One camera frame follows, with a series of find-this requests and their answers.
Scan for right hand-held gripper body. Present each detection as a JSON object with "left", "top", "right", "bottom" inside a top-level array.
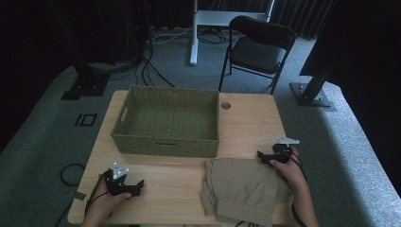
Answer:
[{"left": 266, "top": 135, "right": 301, "bottom": 165}]

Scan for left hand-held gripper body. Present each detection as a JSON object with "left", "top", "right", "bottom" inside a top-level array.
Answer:
[{"left": 104, "top": 162, "right": 135, "bottom": 197}]

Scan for khaki pants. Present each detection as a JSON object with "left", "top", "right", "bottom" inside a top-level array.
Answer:
[{"left": 200, "top": 157, "right": 293, "bottom": 227}]

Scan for green woven basket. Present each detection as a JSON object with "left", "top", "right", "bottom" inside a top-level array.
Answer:
[{"left": 110, "top": 85, "right": 220, "bottom": 159}]

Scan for person's left hand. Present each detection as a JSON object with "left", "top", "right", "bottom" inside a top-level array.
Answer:
[{"left": 89, "top": 181, "right": 132, "bottom": 218}]

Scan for person's right hand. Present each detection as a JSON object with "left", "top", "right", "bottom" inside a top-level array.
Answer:
[{"left": 269, "top": 146, "right": 305, "bottom": 190}]

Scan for black metal stand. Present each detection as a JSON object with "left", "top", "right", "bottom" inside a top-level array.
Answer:
[
  {"left": 61, "top": 61, "right": 112, "bottom": 101},
  {"left": 289, "top": 64, "right": 338, "bottom": 113}
]

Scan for black folding chair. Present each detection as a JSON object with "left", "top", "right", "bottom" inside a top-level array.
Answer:
[{"left": 218, "top": 15, "right": 298, "bottom": 96}]

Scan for dark curtain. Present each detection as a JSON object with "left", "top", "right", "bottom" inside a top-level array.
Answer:
[{"left": 270, "top": 0, "right": 336, "bottom": 40}]

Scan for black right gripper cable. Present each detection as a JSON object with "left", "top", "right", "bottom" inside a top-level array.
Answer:
[{"left": 288, "top": 150, "right": 309, "bottom": 227}]

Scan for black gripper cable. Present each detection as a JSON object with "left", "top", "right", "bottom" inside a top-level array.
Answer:
[
  {"left": 83, "top": 172, "right": 111, "bottom": 217},
  {"left": 288, "top": 150, "right": 309, "bottom": 227}
]

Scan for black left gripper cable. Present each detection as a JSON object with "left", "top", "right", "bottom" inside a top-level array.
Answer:
[{"left": 83, "top": 172, "right": 111, "bottom": 217}]

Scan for black looped floor cable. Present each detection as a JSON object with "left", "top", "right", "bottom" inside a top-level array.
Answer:
[{"left": 59, "top": 163, "right": 86, "bottom": 187}]

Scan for black floor cable bundle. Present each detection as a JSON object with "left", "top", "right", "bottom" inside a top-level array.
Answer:
[{"left": 108, "top": 41, "right": 176, "bottom": 90}]

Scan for white metal desk frame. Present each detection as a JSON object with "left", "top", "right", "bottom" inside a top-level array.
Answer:
[{"left": 188, "top": 0, "right": 276, "bottom": 67}]

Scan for white floor cable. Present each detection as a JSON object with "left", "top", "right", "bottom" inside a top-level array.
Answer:
[{"left": 150, "top": 26, "right": 195, "bottom": 45}]

